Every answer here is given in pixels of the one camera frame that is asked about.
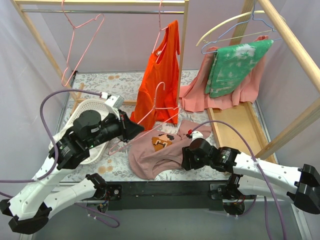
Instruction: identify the dusty pink graphic t-shirt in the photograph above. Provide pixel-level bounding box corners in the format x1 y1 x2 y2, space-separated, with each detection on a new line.
128 119 199 180

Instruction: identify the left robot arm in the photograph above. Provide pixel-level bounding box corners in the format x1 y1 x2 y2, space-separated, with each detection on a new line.
0 110 144 235

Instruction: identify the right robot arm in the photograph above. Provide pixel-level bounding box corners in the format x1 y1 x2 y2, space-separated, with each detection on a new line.
181 138 320 215

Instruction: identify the orange t-shirt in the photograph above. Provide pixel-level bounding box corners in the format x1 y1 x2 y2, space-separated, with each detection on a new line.
130 20 181 131

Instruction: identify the pink hanger holding orange shirt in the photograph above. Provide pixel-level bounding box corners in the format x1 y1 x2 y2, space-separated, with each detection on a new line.
151 0 166 54

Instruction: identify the white laundry basket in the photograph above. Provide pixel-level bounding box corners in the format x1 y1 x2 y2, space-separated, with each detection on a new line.
53 98 109 165

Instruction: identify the right wooden clothes rack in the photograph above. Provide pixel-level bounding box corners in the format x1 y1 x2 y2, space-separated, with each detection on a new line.
207 0 320 163

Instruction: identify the wooden clothes rack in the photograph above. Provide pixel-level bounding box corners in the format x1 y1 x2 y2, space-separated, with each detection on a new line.
9 0 189 108
207 0 320 163

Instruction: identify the floral table cloth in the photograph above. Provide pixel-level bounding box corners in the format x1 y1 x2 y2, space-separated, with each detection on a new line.
49 70 266 182

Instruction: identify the salmon pink pleated garment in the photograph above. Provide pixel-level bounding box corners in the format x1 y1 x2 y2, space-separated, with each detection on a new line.
179 35 274 112

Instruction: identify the green tie-dye garment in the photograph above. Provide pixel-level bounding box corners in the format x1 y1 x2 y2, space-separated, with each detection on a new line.
204 39 274 98

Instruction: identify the left wooden clothes rack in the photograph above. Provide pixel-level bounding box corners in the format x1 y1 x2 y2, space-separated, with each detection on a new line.
9 0 189 108

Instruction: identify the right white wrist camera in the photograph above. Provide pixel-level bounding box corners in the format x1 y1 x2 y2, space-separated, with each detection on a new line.
186 129 204 141

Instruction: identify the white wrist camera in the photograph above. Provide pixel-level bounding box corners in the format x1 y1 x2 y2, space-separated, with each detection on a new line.
100 92 124 120
186 129 204 141

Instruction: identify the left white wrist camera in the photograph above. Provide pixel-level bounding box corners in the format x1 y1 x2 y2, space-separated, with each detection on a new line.
100 92 124 120

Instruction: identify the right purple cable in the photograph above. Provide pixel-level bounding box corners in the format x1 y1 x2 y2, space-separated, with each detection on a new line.
193 120 288 240

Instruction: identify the purple cable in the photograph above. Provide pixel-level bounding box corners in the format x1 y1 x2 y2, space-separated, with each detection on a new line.
0 89 121 229
193 120 288 240

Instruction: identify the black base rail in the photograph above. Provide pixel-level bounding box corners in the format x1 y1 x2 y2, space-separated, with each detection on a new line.
87 180 241 211

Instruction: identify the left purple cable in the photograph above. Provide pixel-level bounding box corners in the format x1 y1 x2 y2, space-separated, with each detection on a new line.
0 89 121 229

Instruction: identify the blue wire hanger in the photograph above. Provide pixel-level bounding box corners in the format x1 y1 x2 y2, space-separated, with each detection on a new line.
196 0 277 55

